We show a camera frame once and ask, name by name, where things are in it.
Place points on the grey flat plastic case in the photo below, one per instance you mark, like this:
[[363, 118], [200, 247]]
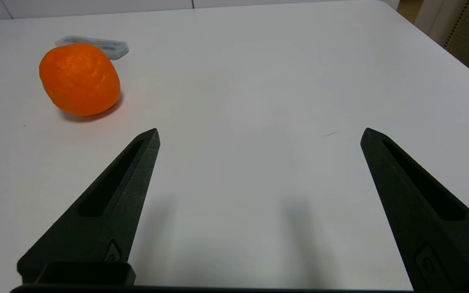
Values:
[[108, 45]]

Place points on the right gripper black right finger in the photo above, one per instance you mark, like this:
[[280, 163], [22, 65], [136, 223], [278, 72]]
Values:
[[434, 219]]

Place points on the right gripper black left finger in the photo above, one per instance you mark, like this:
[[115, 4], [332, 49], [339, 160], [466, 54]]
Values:
[[112, 203]]

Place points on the orange fruit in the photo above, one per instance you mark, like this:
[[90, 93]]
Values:
[[79, 79]]

